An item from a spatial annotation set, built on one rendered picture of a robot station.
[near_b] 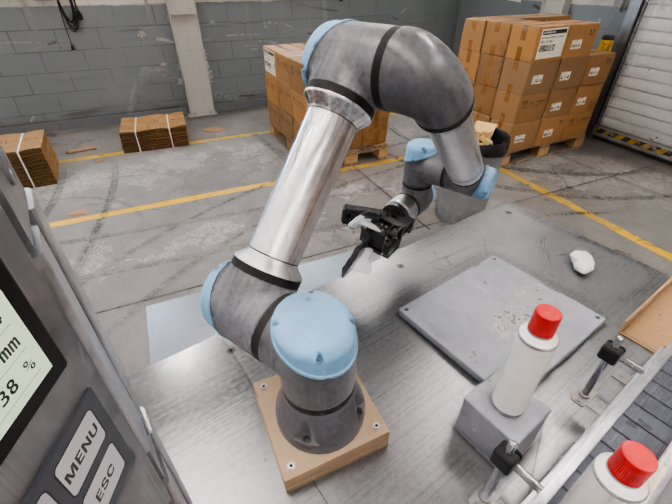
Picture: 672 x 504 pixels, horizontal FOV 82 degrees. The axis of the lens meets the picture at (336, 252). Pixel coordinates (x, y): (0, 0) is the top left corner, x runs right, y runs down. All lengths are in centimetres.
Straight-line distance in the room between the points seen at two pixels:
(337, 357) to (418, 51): 41
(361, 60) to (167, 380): 68
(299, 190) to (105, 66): 493
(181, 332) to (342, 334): 51
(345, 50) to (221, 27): 487
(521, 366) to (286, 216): 40
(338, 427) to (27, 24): 519
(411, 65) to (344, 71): 10
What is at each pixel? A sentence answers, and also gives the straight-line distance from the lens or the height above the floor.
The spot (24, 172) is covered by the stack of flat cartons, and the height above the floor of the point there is 14.
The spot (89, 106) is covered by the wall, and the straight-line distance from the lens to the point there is 554.
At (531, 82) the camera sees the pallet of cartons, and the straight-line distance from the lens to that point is 382.
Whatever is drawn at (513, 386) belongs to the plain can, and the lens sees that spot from 65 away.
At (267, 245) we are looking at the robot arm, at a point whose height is 115.
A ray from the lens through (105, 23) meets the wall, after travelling 538.
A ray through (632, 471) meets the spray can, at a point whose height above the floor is 108.
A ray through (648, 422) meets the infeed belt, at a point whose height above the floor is 88.
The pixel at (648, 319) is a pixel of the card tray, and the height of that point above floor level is 83.
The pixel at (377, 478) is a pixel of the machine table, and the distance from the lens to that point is 71.
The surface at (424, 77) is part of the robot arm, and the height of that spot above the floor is 137.
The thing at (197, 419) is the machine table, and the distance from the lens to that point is 80.
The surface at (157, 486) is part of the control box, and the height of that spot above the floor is 132.
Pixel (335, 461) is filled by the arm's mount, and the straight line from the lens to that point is 69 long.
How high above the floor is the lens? 148
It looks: 36 degrees down
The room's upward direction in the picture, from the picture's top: straight up
